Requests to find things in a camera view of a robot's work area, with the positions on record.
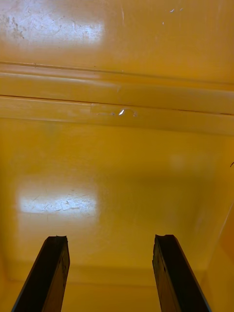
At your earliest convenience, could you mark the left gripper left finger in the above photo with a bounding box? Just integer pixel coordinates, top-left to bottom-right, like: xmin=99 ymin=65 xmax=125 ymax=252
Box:
xmin=11 ymin=235 xmax=71 ymax=312

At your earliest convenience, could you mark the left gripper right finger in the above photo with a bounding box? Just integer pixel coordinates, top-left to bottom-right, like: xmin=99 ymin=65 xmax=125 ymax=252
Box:
xmin=152 ymin=234 xmax=213 ymax=312

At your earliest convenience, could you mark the yellow-orange plastic bin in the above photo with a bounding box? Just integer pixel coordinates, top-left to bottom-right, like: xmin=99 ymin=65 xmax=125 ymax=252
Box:
xmin=0 ymin=0 xmax=234 ymax=116
xmin=0 ymin=95 xmax=234 ymax=312

